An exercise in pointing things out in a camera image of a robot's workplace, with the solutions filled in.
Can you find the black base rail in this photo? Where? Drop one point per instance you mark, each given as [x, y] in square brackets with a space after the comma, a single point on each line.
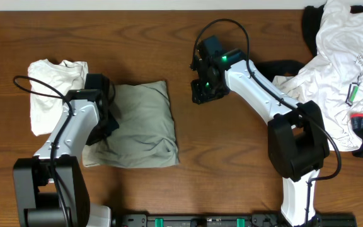
[252, 220]

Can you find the crumpled white shirt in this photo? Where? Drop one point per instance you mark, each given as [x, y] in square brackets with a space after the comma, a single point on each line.
[333, 79]

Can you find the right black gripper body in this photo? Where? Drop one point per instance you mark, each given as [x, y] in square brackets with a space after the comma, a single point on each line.
[206, 91]

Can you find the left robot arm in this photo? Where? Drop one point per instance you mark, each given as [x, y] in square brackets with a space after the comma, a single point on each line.
[49, 187]

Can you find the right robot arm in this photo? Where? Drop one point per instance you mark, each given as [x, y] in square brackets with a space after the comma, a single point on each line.
[297, 146]

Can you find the grey-green shorts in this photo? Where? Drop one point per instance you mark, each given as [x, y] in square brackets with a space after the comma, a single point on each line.
[146, 134]

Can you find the folded white t-shirt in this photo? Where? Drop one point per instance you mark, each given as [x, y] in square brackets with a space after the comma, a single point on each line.
[45, 104]

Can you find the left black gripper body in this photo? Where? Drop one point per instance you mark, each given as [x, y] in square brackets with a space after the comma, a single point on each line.
[104, 127]

